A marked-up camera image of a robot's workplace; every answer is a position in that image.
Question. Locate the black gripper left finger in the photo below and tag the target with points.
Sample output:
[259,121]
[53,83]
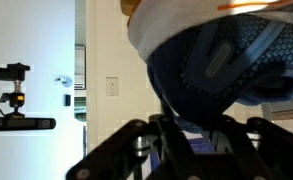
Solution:
[119,150]

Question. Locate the black stereo camera bar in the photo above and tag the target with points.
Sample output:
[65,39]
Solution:
[19,123]

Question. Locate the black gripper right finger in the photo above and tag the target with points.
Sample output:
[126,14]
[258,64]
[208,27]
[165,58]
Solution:
[272,150]

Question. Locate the dark sneaker with orange laces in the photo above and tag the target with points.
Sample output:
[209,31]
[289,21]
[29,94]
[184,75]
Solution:
[219,66]

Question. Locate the white light switch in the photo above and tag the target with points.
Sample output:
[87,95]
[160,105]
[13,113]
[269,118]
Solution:
[112,86]

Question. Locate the white door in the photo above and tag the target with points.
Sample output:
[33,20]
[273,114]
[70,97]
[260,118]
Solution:
[36,33]

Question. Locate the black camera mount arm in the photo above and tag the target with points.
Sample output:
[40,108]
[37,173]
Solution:
[16,100]

